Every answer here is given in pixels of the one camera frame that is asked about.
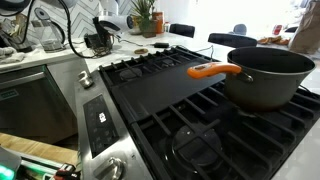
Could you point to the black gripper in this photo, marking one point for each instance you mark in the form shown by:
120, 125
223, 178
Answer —
100, 40

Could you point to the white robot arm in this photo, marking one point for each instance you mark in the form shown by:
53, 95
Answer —
107, 23

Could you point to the coaster on counter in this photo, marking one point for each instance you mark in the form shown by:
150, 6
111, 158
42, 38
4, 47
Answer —
141, 51

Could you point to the metal mixing bowl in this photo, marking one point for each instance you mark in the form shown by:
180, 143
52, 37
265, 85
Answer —
135, 30

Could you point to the silver stove knob upper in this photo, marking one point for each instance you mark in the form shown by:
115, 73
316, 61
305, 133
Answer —
84, 79

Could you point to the silver stove knob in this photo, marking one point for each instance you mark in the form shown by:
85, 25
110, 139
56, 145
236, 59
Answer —
111, 169
84, 79

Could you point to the glass electric kettle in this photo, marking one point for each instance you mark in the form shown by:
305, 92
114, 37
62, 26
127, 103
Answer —
50, 34

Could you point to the potted green plant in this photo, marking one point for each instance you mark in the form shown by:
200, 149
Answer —
143, 10

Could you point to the black power adapter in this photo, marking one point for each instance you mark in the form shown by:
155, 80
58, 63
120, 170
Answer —
161, 45

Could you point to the stainless steel gas stove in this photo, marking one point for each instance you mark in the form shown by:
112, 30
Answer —
165, 125

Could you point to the utensil holder with utensils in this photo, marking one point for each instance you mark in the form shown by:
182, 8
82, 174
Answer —
13, 32

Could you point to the stainless dishwasher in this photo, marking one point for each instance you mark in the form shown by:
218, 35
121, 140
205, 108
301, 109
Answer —
33, 107

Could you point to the striped dish towel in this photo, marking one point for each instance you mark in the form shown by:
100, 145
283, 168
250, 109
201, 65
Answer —
10, 55

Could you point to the silver stove knob lower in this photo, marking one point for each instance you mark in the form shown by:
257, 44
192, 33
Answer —
111, 169

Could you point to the black chair back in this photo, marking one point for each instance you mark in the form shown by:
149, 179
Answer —
232, 40

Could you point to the brown paper bag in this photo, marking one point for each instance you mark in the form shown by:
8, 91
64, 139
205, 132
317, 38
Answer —
306, 39

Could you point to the grey pot orange handle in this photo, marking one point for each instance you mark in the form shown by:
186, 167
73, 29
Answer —
258, 78

